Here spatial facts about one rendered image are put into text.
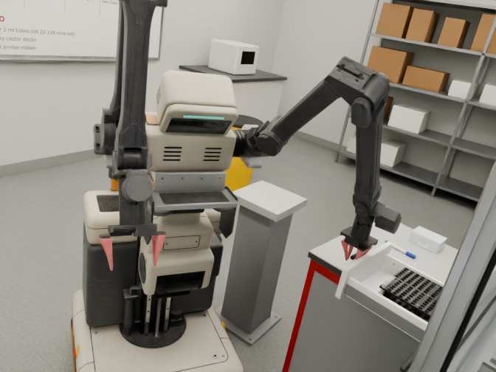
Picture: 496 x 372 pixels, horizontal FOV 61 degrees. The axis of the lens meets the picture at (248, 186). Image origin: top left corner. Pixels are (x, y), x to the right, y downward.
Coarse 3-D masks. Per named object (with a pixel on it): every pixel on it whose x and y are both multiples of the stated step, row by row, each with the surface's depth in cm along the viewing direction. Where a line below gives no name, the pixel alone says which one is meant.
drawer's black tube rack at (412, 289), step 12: (408, 276) 129; (420, 276) 131; (396, 288) 122; (408, 288) 123; (420, 288) 124; (432, 288) 126; (396, 300) 122; (408, 300) 118; (420, 300) 118; (432, 300) 119; (420, 312) 119; (432, 312) 114
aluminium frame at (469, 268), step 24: (480, 216) 57; (480, 240) 58; (456, 264) 60; (480, 264) 58; (456, 288) 61; (480, 288) 60; (456, 312) 61; (432, 336) 65; (456, 336) 63; (432, 360) 65
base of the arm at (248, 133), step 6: (258, 126) 130; (246, 132) 135; (252, 132) 130; (246, 138) 132; (252, 138) 129; (246, 144) 132; (252, 144) 130; (246, 150) 134; (252, 150) 132; (258, 150) 132
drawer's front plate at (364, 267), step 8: (376, 248) 137; (384, 248) 138; (368, 256) 131; (376, 256) 135; (384, 256) 141; (352, 264) 125; (360, 264) 127; (368, 264) 133; (376, 264) 138; (344, 272) 123; (352, 272) 125; (360, 272) 130; (368, 272) 136; (344, 280) 123; (360, 280) 133; (344, 288) 125; (336, 296) 126; (344, 296) 128
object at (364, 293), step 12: (384, 264) 142; (396, 264) 139; (372, 276) 138; (384, 276) 139; (348, 288) 125; (360, 288) 122; (372, 288) 132; (360, 300) 123; (372, 300) 120; (384, 300) 117; (384, 312) 118; (396, 312) 115; (408, 312) 113; (396, 324) 116; (408, 324) 113; (420, 324) 111; (420, 336) 112
